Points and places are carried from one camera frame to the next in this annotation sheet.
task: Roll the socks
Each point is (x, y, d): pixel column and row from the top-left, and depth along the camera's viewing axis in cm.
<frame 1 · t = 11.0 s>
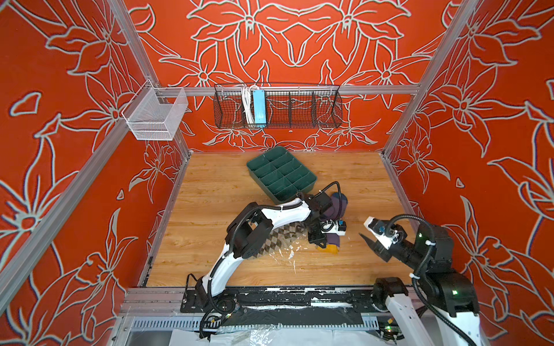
left hand: (325, 242, 85), fingers closed
right hand: (366, 223, 66), fingers open
green divided tray: (281, 174, 105), point 6 cm above the table
light blue box: (260, 108, 93), point 34 cm above the table

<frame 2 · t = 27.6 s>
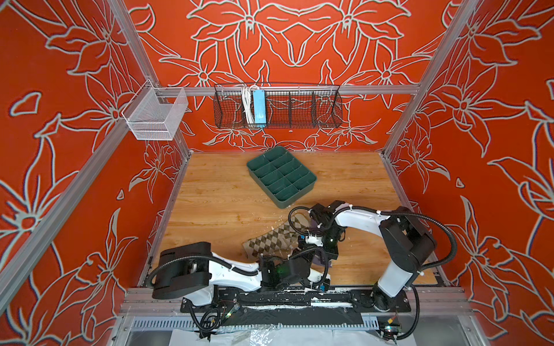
left hand: (313, 250, 76), fingers open
right hand: (320, 258, 83), fingers closed
the named things where they were.

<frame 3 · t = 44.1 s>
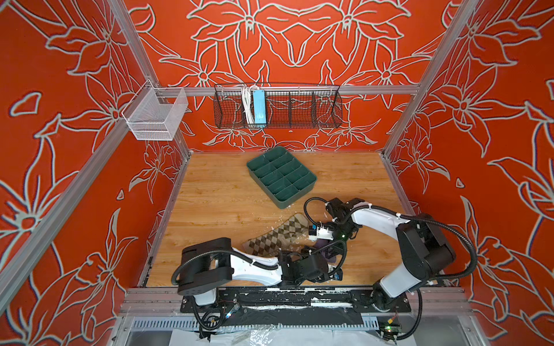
left hand: (320, 252, 79), fingers open
right hand: (325, 251, 83), fingers closed
the named things where they were.

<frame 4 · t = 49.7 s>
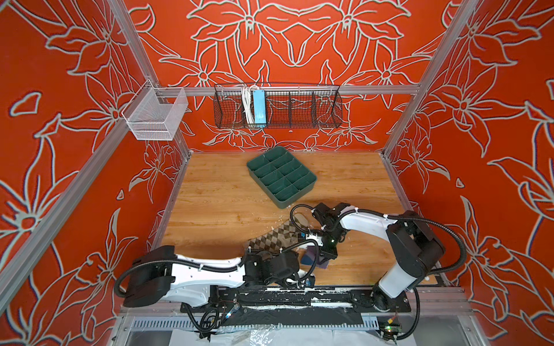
left hand: (296, 259, 76), fingers open
right hand: (316, 257, 83), fingers closed
the named things where they were.

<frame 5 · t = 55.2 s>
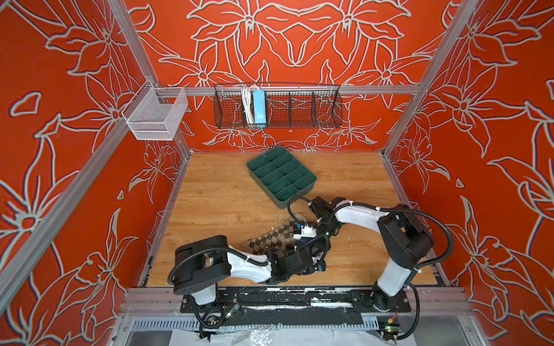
left hand: (303, 246, 83), fingers closed
right hand: (308, 249, 84), fingers closed
the named things where they were.

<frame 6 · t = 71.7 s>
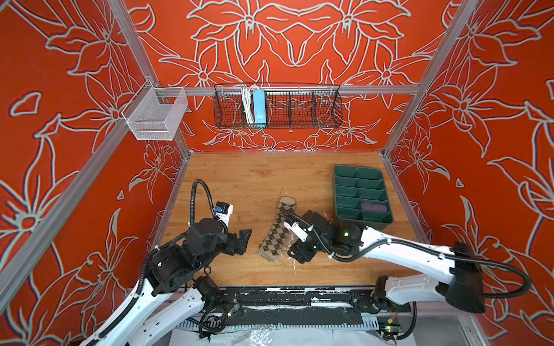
left hand: (238, 228, 67), fingers open
right hand: (290, 248, 73), fingers open
green divided tray: (361, 194, 96), point 6 cm above the table
brown argyle sock: (275, 244, 87), on the table
the other named things where they were.

